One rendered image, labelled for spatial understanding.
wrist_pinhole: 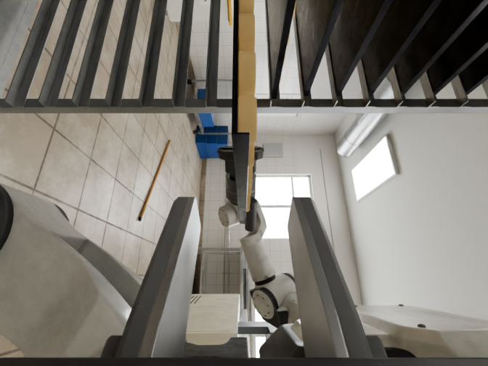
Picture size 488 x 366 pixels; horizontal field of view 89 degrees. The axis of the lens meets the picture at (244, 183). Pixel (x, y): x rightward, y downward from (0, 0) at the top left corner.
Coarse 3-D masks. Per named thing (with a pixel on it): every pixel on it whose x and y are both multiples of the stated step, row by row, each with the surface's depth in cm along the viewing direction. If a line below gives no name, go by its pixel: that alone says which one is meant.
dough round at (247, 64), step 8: (240, 56) 26; (248, 56) 26; (240, 64) 25; (248, 64) 25; (240, 72) 26; (248, 72) 26; (240, 80) 26; (248, 80) 26; (240, 88) 26; (248, 88) 26
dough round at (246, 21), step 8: (240, 16) 28; (248, 16) 28; (240, 24) 27; (248, 24) 27; (240, 32) 28; (248, 32) 28; (240, 40) 28; (248, 40) 28; (240, 48) 29; (248, 48) 29
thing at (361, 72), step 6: (360, 60) 73; (360, 66) 73; (360, 72) 73; (360, 78) 73; (360, 84) 73; (366, 84) 70; (366, 90) 70; (366, 96) 70; (372, 96) 71; (366, 102) 70; (372, 102) 71
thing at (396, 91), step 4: (392, 68) 72; (392, 72) 72; (392, 76) 72; (396, 76) 71; (392, 80) 72; (396, 80) 70; (392, 84) 72; (396, 84) 70; (392, 88) 72; (396, 88) 70; (396, 92) 70; (400, 92) 69; (396, 96) 70; (400, 96) 69; (404, 96) 72; (396, 100) 70; (400, 100) 69; (404, 100) 71; (396, 104) 70; (400, 104) 69; (404, 104) 71
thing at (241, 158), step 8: (232, 64) 23; (232, 72) 23; (232, 80) 22; (232, 88) 22; (232, 96) 22; (232, 104) 21; (232, 112) 21; (232, 120) 21; (232, 128) 21; (232, 136) 21; (240, 136) 21; (248, 136) 21; (232, 144) 22; (240, 144) 22; (248, 144) 22; (240, 152) 24; (248, 152) 24; (240, 160) 25; (240, 168) 27; (240, 176) 29; (240, 184) 32; (240, 192) 35; (240, 200) 39; (240, 208) 44; (240, 216) 50
